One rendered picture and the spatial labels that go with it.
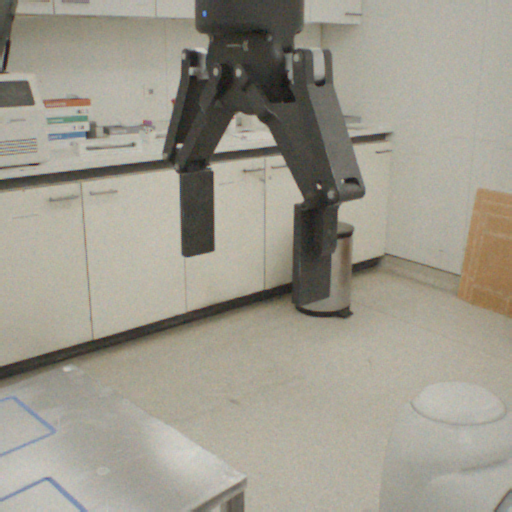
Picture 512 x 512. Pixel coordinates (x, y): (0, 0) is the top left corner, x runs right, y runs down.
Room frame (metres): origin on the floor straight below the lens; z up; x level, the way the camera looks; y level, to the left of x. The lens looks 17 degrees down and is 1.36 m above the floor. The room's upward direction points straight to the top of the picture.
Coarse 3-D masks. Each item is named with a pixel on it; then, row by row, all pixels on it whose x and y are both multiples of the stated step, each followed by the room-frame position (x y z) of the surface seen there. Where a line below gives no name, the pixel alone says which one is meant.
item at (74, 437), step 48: (48, 384) 0.97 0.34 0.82; (96, 384) 0.97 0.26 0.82; (0, 432) 0.82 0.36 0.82; (48, 432) 0.82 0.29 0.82; (96, 432) 0.82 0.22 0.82; (144, 432) 0.82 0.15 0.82; (0, 480) 0.71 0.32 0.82; (48, 480) 0.71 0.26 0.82; (96, 480) 0.71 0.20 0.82; (144, 480) 0.71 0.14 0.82; (192, 480) 0.71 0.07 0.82; (240, 480) 0.72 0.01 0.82
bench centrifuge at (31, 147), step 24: (0, 0) 2.74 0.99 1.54; (0, 24) 2.84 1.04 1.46; (0, 48) 2.94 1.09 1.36; (0, 72) 2.87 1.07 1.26; (0, 96) 2.55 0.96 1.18; (24, 96) 2.61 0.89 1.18; (0, 120) 2.52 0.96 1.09; (24, 120) 2.57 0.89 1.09; (0, 144) 2.51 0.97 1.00; (24, 144) 2.57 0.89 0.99
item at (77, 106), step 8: (48, 104) 3.05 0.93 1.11; (56, 104) 3.08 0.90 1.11; (64, 104) 3.10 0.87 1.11; (72, 104) 3.12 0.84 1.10; (80, 104) 3.15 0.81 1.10; (88, 104) 3.17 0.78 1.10; (48, 112) 3.05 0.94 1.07; (56, 112) 3.07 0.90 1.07; (64, 112) 3.10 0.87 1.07; (72, 112) 3.12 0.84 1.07; (80, 112) 3.15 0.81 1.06; (88, 112) 3.17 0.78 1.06
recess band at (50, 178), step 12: (216, 156) 3.21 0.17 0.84; (228, 156) 3.26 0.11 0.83; (240, 156) 3.31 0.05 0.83; (252, 156) 3.36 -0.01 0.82; (84, 168) 2.77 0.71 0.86; (96, 168) 2.80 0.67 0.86; (108, 168) 2.84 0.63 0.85; (120, 168) 2.88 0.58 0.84; (132, 168) 2.92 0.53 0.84; (144, 168) 2.95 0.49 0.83; (156, 168) 2.99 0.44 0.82; (0, 180) 2.54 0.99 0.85; (12, 180) 2.57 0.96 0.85; (24, 180) 2.60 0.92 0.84; (36, 180) 2.63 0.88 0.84; (48, 180) 2.66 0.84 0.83; (60, 180) 2.70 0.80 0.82
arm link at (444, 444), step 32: (448, 384) 0.70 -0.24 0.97; (416, 416) 0.64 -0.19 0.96; (448, 416) 0.62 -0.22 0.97; (480, 416) 0.62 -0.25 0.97; (416, 448) 0.62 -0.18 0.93; (448, 448) 0.60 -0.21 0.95; (480, 448) 0.59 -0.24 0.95; (384, 480) 0.66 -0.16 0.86; (416, 480) 0.61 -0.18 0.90; (448, 480) 0.59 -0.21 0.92; (480, 480) 0.57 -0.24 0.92
